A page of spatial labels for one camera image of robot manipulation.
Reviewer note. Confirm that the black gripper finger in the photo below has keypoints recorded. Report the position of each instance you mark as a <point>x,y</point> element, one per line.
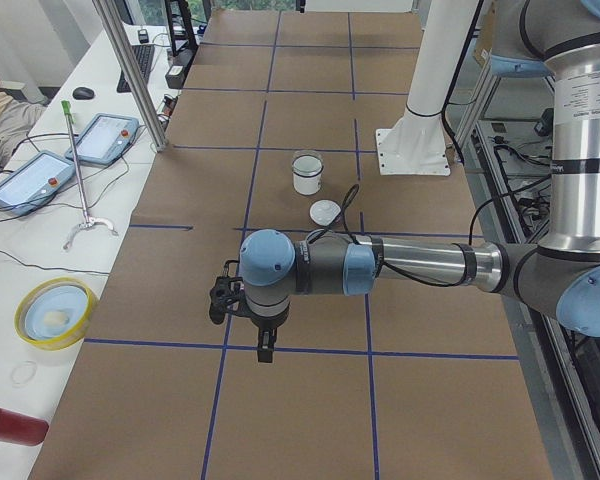
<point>260,346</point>
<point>268,347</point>

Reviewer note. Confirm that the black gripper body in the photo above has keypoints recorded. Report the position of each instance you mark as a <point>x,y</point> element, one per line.
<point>265,323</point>

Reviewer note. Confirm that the clear plastic funnel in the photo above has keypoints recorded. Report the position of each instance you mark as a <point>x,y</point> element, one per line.
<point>307,163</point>

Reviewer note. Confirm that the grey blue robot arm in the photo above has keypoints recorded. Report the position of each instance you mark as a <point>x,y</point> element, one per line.
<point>559,276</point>

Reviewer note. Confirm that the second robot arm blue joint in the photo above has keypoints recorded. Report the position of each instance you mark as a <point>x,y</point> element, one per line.
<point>508,67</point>

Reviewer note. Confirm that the white mug lid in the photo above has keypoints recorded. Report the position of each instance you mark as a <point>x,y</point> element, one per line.
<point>324,212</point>

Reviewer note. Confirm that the white enamel mug blue rim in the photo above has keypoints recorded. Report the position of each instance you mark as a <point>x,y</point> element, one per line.
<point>307,185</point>

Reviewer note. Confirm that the reacher grabber stick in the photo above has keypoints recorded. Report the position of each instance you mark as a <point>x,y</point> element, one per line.
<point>88,222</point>

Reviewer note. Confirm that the yellow tape roll with bowl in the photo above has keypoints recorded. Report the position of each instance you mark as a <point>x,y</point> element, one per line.
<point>56,314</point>

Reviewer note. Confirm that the far teach pendant tablet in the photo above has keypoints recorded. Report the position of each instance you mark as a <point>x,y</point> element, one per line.
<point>105,139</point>

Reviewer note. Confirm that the teach pendant tablet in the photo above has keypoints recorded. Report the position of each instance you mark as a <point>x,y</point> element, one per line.
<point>35,183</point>
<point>105,139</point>

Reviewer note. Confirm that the black box with label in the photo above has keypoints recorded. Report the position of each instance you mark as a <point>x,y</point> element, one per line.
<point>179,66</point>

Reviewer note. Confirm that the near teach pendant tablet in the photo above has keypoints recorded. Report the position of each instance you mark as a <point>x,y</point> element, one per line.
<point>35,183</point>

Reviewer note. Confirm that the red bottle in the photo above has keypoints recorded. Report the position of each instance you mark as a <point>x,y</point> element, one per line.
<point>17,428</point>

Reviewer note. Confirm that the black computer mouse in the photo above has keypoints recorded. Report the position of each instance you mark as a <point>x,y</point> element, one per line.
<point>83,93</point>

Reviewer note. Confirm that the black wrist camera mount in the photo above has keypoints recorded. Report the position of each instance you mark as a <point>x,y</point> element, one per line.
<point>227,296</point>

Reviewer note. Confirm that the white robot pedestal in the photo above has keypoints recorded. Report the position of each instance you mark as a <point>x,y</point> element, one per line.
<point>416,145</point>

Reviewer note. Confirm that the aluminium frame post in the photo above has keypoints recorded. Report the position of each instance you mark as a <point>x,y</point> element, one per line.
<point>116,33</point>

